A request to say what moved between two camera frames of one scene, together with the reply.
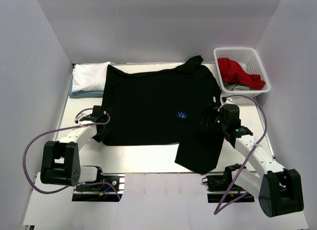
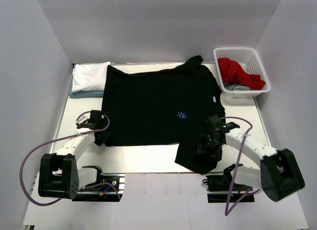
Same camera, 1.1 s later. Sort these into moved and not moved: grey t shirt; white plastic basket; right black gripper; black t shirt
Moved: right black gripper
Not moved: white plastic basket; grey t shirt; black t shirt
